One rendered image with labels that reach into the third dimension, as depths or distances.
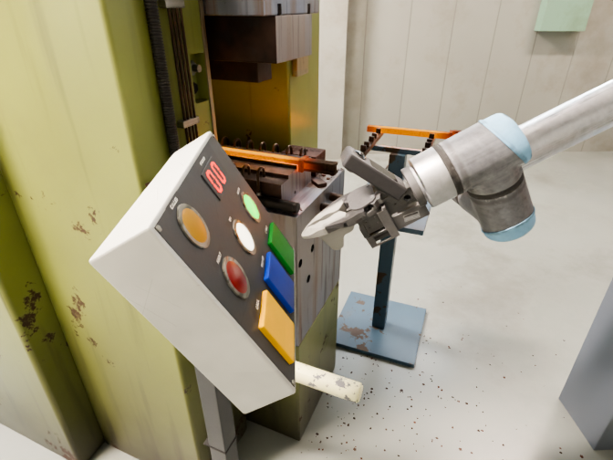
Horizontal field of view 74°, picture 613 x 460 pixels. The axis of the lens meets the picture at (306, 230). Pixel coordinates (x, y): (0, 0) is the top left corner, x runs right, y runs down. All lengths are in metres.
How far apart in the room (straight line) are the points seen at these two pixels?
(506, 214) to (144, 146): 0.66
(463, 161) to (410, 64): 3.65
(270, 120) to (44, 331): 0.93
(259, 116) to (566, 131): 0.91
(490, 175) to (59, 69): 0.77
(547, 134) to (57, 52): 0.92
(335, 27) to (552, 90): 2.27
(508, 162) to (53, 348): 1.27
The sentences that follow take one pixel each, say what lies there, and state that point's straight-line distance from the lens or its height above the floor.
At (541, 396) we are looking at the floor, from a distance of 2.01.
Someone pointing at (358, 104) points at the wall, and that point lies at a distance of 4.25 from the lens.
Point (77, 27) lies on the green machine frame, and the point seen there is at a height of 1.35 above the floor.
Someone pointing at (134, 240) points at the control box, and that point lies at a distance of 0.43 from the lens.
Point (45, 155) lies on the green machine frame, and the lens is 1.04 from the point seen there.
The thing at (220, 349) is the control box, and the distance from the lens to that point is 0.50.
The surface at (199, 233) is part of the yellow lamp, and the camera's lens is 0.48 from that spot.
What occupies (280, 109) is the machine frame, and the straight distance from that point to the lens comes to 1.39.
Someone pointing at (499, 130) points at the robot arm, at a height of 1.22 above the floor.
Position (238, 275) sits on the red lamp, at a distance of 0.52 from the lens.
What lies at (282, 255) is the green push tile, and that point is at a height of 1.01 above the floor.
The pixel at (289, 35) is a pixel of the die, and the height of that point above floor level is 1.32.
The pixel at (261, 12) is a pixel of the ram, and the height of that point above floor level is 1.37.
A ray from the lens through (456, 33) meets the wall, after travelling 4.39.
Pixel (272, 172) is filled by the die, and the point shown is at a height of 0.99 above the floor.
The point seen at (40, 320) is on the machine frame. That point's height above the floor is 0.62.
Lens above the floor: 1.39
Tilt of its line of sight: 29 degrees down
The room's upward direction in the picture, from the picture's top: straight up
